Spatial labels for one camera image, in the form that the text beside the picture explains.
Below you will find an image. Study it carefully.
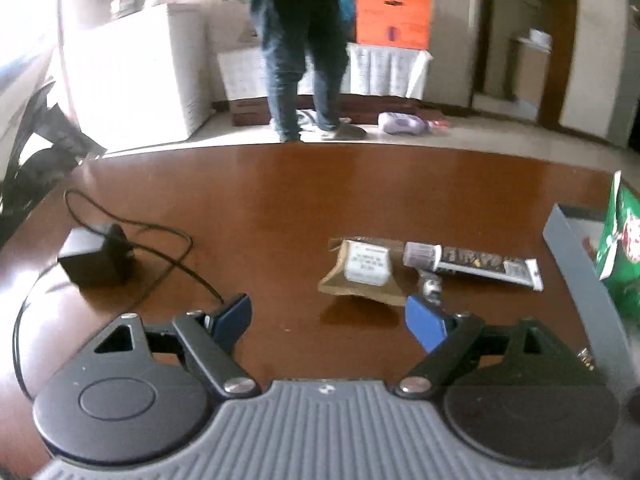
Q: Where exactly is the blue plastic bag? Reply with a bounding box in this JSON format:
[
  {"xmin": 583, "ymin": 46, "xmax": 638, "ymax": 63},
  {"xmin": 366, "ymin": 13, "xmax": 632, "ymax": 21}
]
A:
[{"xmin": 338, "ymin": 0, "xmax": 356, "ymax": 42}]

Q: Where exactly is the person in red jacket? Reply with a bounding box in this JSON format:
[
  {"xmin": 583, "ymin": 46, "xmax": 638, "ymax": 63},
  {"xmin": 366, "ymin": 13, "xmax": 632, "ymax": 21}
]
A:
[{"xmin": 250, "ymin": 0, "xmax": 366, "ymax": 143}]

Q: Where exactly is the green pea snack bag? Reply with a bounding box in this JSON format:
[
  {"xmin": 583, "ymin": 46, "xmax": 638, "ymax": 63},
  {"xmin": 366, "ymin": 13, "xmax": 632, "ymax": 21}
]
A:
[{"xmin": 596, "ymin": 171, "xmax": 640, "ymax": 325}]

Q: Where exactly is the black power adapter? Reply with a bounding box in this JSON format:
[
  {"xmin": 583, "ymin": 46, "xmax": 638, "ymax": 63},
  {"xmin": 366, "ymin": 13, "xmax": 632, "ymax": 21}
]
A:
[{"xmin": 58, "ymin": 223, "xmax": 134, "ymax": 288}]

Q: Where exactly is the brown kraft snack pouch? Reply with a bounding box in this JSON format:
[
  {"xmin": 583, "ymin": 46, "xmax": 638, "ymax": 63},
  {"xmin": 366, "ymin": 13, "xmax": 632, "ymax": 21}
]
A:
[{"xmin": 318, "ymin": 236, "xmax": 419, "ymax": 308}]

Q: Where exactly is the orange cardboard box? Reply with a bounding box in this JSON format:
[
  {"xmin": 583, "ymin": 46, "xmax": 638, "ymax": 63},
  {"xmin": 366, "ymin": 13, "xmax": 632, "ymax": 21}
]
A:
[{"xmin": 355, "ymin": 0, "xmax": 432, "ymax": 50}]

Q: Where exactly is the wooden kitchen cabinet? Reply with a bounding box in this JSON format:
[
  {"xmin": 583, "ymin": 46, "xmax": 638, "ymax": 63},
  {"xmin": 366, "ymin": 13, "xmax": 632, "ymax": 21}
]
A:
[{"xmin": 510, "ymin": 38, "xmax": 551, "ymax": 108}]

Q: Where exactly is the long dark snack bar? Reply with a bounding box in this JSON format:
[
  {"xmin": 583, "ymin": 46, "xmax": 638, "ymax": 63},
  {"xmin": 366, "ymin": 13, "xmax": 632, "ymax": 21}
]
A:
[{"xmin": 402, "ymin": 242, "xmax": 544, "ymax": 292}]

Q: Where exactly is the purple white detergent bottle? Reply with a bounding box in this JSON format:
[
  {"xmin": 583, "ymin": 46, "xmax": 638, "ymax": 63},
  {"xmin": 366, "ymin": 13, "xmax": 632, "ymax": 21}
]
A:
[{"xmin": 378, "ymin": 112, "xmax": 449, "ymax": 136}]

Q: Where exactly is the white cloth covered cabinet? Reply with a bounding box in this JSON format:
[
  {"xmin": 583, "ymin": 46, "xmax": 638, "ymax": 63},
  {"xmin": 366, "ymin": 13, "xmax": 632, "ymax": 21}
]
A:
[{"xmin": 218, "ymin": 42, "xmax": 433, "ymax": 126}]

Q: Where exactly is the grey shallow cardboard box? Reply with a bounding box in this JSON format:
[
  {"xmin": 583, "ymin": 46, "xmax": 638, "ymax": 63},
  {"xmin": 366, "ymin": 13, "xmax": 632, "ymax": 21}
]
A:
[{"xmin": 542, "ymin": 204, "xmax": 639, "ymax": 401}]

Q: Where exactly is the black office chair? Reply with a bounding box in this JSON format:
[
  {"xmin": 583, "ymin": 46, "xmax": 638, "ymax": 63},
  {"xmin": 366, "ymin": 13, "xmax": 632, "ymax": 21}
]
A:
[{"xmin": 1, "ymin": 82, "xmax": 106, "ymax": 243}]

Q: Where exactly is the white chest freezer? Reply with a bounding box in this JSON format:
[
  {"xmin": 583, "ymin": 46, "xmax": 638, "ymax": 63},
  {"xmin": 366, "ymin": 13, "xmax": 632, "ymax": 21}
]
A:
[{"xmin": 64, "ymin": 3, "xmax": 212, "ymax": 152}]

